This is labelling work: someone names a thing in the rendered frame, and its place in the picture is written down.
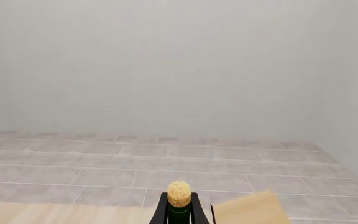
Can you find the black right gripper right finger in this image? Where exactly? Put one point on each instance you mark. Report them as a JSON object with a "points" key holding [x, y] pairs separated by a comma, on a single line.
{"points": [[198, 211]]}

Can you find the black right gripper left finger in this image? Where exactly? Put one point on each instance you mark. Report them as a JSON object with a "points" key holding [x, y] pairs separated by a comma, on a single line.
{"points": [[160, 211]]}

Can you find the dark wine bottle with cork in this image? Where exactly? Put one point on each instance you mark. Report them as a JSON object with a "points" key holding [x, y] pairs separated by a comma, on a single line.
{"points": [[179, 193]]}

